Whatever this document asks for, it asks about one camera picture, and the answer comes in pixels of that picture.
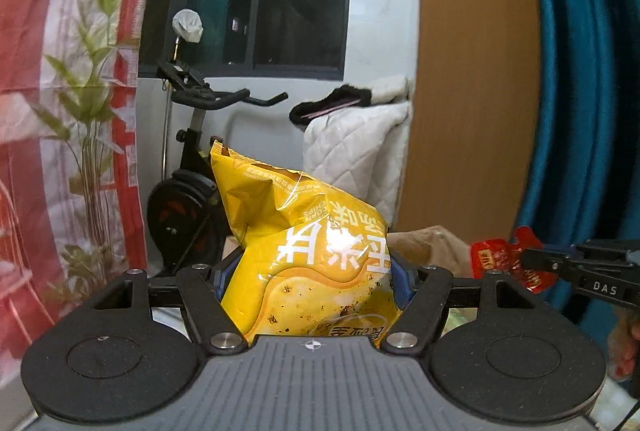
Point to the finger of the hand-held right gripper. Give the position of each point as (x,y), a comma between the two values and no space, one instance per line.
(605,245)
(545,261)

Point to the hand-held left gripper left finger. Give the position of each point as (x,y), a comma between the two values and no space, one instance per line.
(222,278)

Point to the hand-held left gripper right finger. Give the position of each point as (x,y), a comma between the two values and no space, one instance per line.
(400,281)

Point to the red snack packet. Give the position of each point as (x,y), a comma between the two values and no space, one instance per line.
(492,256)

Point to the large cardboard box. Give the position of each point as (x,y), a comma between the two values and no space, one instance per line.
(440,246)

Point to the yellow chips bag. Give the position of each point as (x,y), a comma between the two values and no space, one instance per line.
(300,261)

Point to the person's right hand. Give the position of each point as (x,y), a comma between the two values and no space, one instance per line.
(627,346)

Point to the black exercise bike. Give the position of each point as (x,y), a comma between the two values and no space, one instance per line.
(180,206)

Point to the white quilted cloth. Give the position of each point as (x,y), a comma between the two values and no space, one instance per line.
(350,151)

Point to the thin metal pole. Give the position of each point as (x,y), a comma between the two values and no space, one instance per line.
(168,136)

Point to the teal curtain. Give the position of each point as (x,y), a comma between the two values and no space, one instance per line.
(590,86)

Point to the black fuzzy slipper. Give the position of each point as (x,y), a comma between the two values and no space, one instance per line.
(305,113)

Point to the wooden board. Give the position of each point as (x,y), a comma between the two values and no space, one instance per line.
(475,61)

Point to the red white printed cloth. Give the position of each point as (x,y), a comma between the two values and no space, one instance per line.
(75,111)

